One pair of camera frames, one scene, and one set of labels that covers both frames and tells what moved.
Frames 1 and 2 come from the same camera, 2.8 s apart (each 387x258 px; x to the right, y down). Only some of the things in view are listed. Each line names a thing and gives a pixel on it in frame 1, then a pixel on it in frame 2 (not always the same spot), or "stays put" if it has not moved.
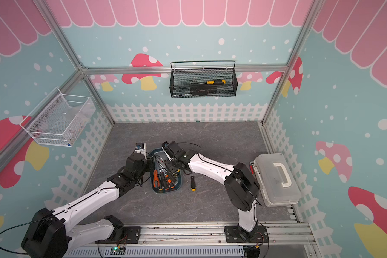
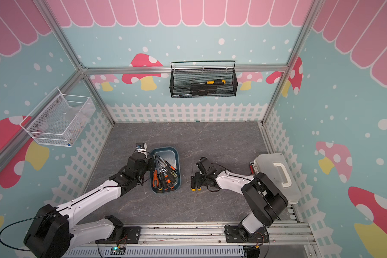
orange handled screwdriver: (156, 178) stays put
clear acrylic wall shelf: (58, 119) stays put
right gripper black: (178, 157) -> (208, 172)
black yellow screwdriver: (193, 186) stays put
